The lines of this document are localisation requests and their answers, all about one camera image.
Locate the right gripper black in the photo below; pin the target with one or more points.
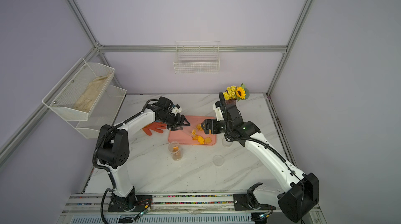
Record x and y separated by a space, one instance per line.
212 126

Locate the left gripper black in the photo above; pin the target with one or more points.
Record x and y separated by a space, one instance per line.
177 121

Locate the clear jar with cookies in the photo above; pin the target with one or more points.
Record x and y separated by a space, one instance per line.
226 143

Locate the clear jar front cookies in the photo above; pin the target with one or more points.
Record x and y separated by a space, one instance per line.
189 131

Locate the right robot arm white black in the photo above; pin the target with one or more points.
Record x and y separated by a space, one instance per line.
299 192

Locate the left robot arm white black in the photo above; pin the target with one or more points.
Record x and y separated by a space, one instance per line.
112 147

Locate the clear jar with pretzels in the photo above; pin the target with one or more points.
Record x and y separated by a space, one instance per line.
175 150

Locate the pink plastic tray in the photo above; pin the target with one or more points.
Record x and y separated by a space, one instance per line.
184 139

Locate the orange cookie pile on tray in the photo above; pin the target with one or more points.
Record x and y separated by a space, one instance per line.
198 135

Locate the red rubber glove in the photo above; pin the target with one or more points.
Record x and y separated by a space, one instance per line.
157 127

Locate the dark glass flower vase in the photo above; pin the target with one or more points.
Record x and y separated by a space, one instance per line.
231 102

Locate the yellow sunflower bouquet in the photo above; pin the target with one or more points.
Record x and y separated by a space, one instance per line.
236 93

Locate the lower white mesh shelf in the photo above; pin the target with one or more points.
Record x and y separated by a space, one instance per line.
105 112

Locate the white mesh shelf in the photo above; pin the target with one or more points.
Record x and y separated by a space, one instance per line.
105 112
64 95

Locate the beige cloth in shelf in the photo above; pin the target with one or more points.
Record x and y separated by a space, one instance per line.
87 100

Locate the upper white mesh shelf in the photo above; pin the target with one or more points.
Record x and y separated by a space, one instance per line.
64 95

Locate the white wire wall basket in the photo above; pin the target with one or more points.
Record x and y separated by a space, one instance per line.
197 57

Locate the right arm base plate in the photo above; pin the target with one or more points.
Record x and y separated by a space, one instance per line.
243 202

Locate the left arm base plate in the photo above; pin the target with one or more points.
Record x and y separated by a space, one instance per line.
138 203

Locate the aluminium mounting rail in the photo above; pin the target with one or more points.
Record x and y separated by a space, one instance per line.
162 203

